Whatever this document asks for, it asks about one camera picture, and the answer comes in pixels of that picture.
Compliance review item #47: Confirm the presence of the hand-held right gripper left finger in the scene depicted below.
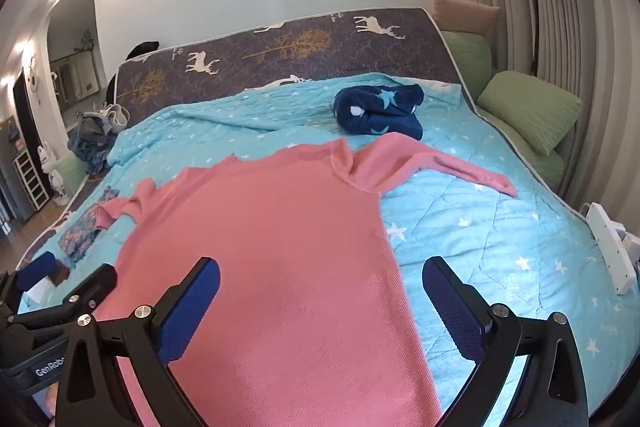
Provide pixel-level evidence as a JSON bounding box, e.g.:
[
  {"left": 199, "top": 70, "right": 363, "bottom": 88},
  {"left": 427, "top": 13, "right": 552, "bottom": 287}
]
[{"left": 54, "top": 257, "right": 221, "bottom": 427}]

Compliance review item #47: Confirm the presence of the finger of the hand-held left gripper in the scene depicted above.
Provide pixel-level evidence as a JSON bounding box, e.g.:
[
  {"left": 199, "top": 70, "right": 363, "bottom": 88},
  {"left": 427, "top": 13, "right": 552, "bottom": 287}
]
[
  {"left": 10, "top": 263, "right": 119, "bottom": 334},
  {"left": 0, "top": 252, "right": 57, "bottom": 308}
]

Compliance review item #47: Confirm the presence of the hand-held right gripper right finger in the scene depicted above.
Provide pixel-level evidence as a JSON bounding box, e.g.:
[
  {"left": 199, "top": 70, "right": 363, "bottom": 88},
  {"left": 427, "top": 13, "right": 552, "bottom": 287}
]
[{"left": 421, "top": 256, "right": 591, "bottom": 427}]

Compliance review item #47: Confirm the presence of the pink knit sweater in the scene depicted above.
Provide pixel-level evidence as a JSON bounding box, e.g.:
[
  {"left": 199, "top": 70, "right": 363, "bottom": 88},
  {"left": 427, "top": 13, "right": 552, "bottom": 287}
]
[{"left": 94, "top": 132, "right": 518, "bottom": 427}]

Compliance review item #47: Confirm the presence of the pile of grey blue clothes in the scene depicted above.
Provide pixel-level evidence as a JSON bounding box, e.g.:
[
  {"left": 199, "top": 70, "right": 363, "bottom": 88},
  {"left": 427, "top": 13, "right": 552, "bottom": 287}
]
[{"left": 67, "top": 111, "right": 120, "bottom": 174}]

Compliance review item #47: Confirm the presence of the floral print cloth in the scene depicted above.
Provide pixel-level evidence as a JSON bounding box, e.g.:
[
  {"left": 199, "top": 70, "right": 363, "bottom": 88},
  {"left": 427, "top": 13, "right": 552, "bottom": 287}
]
[{"left": 58, "top": 187, "right": 119, "bottom": 266}]

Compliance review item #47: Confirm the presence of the white shelf rack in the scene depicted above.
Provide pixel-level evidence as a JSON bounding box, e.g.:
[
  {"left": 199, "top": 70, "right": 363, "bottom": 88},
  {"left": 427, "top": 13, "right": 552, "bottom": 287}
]
[{"left": 12, "top": 152, "right": 51, "bottom": 210}]

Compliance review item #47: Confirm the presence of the light blue star quilt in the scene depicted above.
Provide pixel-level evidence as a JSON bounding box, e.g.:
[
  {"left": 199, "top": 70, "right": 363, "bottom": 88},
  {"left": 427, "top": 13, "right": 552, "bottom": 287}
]
[{"left": 15, "top": 74, "right": 640, "bottom": 427}]

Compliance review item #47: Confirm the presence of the white rabbit figurine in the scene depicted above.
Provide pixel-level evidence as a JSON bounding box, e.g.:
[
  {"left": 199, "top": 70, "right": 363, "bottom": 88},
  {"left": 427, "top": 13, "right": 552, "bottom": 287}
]
[{"left": 37, "top": 142, "right": 69, "bottom": 208}]

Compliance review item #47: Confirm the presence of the green cushion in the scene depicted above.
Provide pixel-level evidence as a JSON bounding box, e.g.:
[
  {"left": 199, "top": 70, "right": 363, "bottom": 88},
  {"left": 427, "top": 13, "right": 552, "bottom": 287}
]
[{"left": 52, "top": 154, "right": 89, "bottom": 194}]

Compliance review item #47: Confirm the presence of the white bag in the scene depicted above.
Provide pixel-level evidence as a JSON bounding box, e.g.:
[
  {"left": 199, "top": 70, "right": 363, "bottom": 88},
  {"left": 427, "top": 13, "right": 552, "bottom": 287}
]
[{"left": 101, "top": 103, "right": 131, "bottom": 128}]

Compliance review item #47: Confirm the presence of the white power strip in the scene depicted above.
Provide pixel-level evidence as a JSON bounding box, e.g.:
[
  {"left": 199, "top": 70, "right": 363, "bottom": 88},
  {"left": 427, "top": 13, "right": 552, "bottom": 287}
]
[{"left": 586, "top": 202, "right": 640, "bottom": 296}]

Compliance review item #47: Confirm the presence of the green pillow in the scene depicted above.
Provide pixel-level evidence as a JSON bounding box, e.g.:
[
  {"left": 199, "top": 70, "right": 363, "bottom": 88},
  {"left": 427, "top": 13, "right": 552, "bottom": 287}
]
[
  {"left": 442, "top": 31, "right": 494, "bottom": 86},
  {"left": 480, "top": 107, "right": 567, "bottom": 188},
  {"left": 475, "top": 71, "right": 584, "bottom": 156}
]

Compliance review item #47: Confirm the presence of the navy star fleece garment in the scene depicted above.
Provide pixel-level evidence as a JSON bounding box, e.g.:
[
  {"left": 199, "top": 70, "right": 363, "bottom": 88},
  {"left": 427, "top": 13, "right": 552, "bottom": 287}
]
[{"left": 332, "top": 84, "right": 426, "bottom": 141}]

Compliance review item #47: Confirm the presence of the deer print mattress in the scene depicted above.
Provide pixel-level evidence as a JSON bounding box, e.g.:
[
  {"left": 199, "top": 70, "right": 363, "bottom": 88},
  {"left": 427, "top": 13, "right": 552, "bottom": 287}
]
[{"left": 114, "top": 7, "right": 481, "bottom": 128}]

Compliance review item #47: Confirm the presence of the pink pillow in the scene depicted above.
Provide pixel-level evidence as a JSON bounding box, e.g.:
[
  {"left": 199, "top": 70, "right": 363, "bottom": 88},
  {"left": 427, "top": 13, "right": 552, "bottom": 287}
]
[{"left": 432, "top": 0, "right": 501, "bottom": 36}]

